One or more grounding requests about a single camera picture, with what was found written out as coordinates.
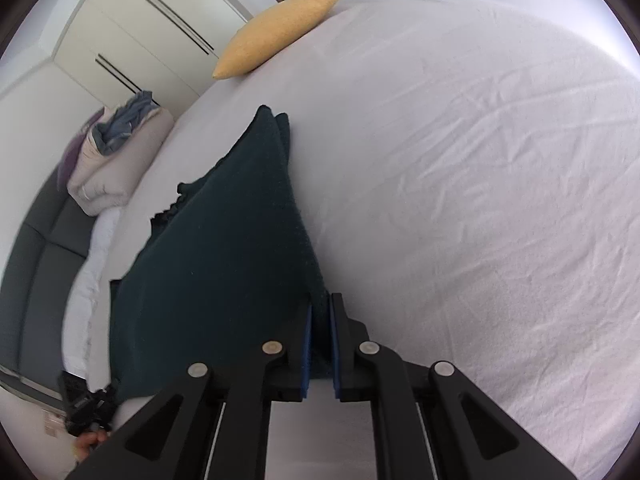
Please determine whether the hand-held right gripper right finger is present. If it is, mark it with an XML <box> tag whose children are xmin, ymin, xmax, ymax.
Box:
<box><xmin>327</xmin><ymin>292</ymin><xmax>577</xmax><ymax>480</ymax></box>

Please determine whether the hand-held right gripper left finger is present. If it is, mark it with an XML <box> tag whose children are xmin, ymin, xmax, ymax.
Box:
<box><xmin>65</xmin><ymin>304</ymin><xmax>314</xmax><ymax>480</ymax></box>

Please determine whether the dark green sweater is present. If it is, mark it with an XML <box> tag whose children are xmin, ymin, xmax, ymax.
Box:
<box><xmin>107</xmin><ymin>105</ymin><xmax>331</xmax><ymax>403</ymax></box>

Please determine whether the person's left hand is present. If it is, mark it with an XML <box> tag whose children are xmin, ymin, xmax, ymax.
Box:
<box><xmin>74</xmin><ymin>431</ymin><xmax>110</xmax><ymax>462</ymax></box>

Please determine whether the white pillow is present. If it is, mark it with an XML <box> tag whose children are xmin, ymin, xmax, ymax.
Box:
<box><xmin>61</xmin><ymin>205</ymin><xmax>123</xmax><ymax>378</ymax></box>

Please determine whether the grey padded headboard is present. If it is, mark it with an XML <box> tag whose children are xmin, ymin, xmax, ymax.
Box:
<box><xmin>0</xmin><ymin>172</ymin><xmax>103</xmax><ymax>393</ymax></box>

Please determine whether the bed with white sheet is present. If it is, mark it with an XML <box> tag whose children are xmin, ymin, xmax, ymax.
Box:
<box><xmin>60</xmin><ymin>0</ymin><xmax>640</xmax><ymax>476</ymax></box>

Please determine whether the folded beige duvet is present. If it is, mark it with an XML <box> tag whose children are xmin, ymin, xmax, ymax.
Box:
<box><xmin>66</xmin><ymin>106</ymin><xmax>175</xmax><ymax>217</ymax></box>

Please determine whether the purple pillow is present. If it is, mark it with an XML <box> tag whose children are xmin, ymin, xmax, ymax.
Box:
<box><xmin>56</xmin><ymin>110</ymin><xmax>108</xmax><ymax>191</ymax></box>

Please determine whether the grey-blue folded blanket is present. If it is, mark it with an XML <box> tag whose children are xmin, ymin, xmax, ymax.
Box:
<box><xmin>92</xmin><ymin>90</ymin><xmax>162</xmax><ymax>156</ymax></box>

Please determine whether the yellow pillow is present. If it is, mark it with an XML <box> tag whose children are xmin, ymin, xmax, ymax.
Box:
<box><xmin>212</xmin><ymin>0</ymin><xmax>344</xmax><ymax>80</ymax></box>

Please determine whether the cream wardrobe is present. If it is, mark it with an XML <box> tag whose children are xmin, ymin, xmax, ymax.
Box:
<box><xmin>52</xmin><ymin>0</ymin><xmax>286</xmax><ymax>126</ymax></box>

